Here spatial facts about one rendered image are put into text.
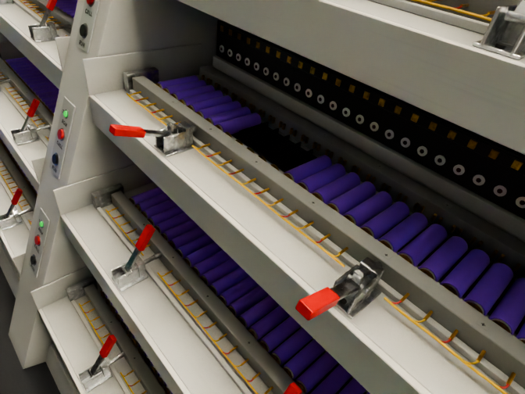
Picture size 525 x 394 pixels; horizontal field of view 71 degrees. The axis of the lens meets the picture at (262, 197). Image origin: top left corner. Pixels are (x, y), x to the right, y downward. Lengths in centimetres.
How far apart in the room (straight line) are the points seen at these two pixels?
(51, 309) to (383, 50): 69
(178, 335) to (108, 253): 17
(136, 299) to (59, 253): 23
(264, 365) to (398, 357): 19
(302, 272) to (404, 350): 10
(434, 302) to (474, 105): 14
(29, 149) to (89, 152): 24
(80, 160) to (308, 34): 42
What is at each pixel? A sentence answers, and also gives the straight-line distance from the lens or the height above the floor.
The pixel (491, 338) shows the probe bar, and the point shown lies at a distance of 32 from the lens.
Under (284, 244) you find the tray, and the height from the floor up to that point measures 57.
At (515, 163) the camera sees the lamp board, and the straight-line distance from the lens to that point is 40.
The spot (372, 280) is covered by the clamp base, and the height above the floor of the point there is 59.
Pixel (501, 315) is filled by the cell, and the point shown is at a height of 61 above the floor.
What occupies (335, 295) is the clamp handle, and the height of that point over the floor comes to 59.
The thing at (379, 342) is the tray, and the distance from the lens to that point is 30.
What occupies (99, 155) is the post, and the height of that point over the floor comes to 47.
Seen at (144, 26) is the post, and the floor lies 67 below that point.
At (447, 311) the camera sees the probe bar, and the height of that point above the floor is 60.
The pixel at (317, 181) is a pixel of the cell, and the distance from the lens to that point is 40.
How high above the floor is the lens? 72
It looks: 20 degrees down
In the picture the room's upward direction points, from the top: 25 degrees clockwise
